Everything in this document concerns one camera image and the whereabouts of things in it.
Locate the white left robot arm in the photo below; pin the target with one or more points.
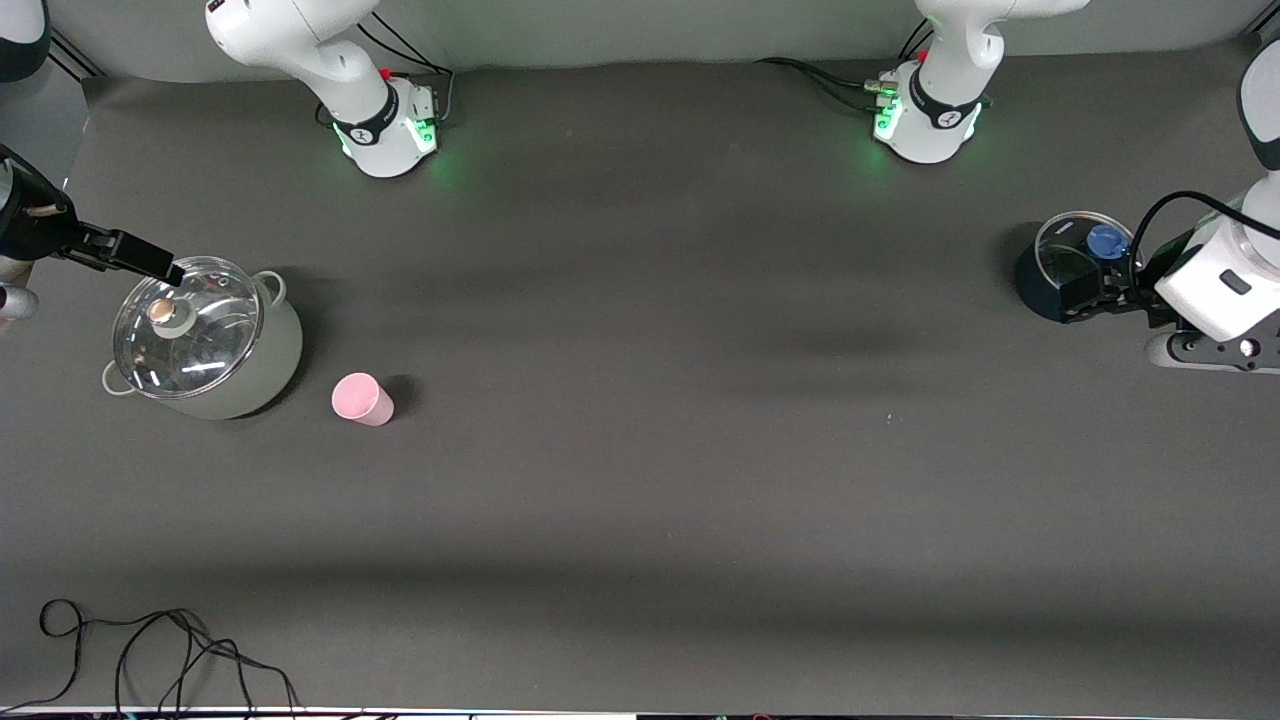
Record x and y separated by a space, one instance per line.
940 110

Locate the pink plastic cup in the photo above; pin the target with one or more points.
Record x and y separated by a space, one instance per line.
360 398

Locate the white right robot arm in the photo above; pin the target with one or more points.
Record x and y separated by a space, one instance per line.
330 50

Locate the grey-green cooking pot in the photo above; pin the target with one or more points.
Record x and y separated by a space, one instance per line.
272 362

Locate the glass pot lid beige knob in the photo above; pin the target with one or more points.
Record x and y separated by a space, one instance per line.
205 345

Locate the dark blue saucepan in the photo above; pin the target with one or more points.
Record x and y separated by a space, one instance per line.
1035 290

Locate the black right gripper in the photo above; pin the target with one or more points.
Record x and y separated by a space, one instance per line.
38 228

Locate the black aluminium frame rail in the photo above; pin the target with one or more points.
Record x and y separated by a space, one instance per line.
75 62
1265 35

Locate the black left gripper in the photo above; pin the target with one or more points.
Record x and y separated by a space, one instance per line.
1139 288

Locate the dark grey table cover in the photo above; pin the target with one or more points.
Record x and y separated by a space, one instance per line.
640 500

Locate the glass saucepan lid blue knob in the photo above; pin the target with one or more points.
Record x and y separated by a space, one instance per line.
1060 250

